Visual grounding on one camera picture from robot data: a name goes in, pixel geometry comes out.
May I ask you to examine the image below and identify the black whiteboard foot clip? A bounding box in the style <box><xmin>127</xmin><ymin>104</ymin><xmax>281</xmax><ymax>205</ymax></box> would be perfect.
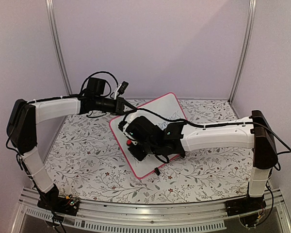
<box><xmin>154</xmin><ymin>167</ymin><xmax>161</xmax><ymax>176</ymax></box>

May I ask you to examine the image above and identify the right aluminium corner post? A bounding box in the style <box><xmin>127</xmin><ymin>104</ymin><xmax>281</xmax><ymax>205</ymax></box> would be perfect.
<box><xmin>228</xmin><ymin>0</ymin><xmax>257</xmax><ymax>105</ymax></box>

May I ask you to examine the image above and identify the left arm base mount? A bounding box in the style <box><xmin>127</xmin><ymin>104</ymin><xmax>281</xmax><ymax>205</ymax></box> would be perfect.
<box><xmin>37</xmin><ymin>195</ymin><xmax>80</xmax><ymax>216</ymax></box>

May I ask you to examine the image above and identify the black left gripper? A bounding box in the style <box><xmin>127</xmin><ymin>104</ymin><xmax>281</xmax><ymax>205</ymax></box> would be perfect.
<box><xmin>95</xmin><ymin>96</ymin><xmax>137</xmax><ymax>116</ymax></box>

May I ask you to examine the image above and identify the aluminium front rail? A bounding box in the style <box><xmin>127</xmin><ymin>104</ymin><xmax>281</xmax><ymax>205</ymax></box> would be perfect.
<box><xmin>12</xmin><ymin>188</ymin><xmax>291</xmax><ymax>233</ymax></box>

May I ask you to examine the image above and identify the left aluminium corner post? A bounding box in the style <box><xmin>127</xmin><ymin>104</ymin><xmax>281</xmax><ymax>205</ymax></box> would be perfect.
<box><xmin>45</xmin><ymin>0</ymin><xmax>72</xmax><ymax>94</ymax></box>

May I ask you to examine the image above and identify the aluminium corner post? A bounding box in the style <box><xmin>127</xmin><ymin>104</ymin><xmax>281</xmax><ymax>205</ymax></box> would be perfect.
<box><xmin>228</xmin><ymin>0</ymin><xmax>257</xmax><ymax>105</ymax></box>
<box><xmin>45</xmin><ymin>0</ymin><xmax>72</xmax><ymax>94</ymax></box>

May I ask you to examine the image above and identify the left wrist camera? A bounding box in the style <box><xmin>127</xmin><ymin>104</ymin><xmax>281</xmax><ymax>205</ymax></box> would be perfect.
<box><xmin>113</xmin><ymin>81</ymin><xmax>129</xmax><ymax>100</ymax></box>

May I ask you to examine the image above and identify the pink framed whiteboard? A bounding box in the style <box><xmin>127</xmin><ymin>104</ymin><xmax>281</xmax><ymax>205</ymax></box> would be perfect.
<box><xmin>108</xmin><ymin>92</ymin><xmax>188</xmax><ymax>180</ymax></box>

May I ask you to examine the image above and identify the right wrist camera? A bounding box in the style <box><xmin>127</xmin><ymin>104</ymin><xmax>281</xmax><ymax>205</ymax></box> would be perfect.
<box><xmin>118</xmin><ymin>120</ymin><xmax>129</xmax><ymax>134</ymax></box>

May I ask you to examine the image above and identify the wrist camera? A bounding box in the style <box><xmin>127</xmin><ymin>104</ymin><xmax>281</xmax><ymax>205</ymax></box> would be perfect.
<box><xmin>113</xmin><ymin>81</ymin><xmax>129</xmax><ymax>100</ymax></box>
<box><xmin>118</xmin><ymin>120</ymin><xmax>129</xmax><ymax>134</ymax></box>

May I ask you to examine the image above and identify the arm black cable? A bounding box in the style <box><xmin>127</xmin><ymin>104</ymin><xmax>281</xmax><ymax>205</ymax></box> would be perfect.
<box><xmin>80</xmin><ymin>71</ymin><xmax>119</xmax><ymax>98</ymax></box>
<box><xmin>120</xmin><ymin>108</ymin><xmax>291</xmax><ymax>170</ymax></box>

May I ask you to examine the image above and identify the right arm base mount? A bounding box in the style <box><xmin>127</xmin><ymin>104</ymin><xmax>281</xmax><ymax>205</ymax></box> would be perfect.
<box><xmin>224</xmin><ymin>194</ymin><xmax>266</xmax><ymax>216</ymax></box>

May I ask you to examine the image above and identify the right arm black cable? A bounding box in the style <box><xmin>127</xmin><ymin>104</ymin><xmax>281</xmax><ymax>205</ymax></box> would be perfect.
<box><xmin>120</xmin><ymin>108</ymin><xmax>291</xmax><ymax>170</ymax></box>

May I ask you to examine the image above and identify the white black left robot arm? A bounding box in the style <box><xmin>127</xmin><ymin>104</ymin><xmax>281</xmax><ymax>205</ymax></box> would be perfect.
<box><xmin>6</xmin><ymin>77</ymin><xmax>129</xmax><ymax>211</ymax></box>

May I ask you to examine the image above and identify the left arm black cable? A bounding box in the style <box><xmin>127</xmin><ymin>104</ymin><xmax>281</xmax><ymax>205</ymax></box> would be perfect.
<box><xmin>80</xmin><ymin>71</ymin><xmax>119</xmax><ymax>98</ymax></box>

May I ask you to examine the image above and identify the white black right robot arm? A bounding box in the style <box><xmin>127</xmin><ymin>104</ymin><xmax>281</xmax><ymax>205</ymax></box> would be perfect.
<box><xmin>118</xmin><ymin>110</ymin><xmax>278</xmax><ymax>212</ymax></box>

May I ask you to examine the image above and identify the floral patterned table mat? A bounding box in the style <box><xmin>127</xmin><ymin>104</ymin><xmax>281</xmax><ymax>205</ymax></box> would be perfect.
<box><xmin>45</xmin><ymin>112</ymin><xmax>253</xmax><ymax>204</ymax></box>

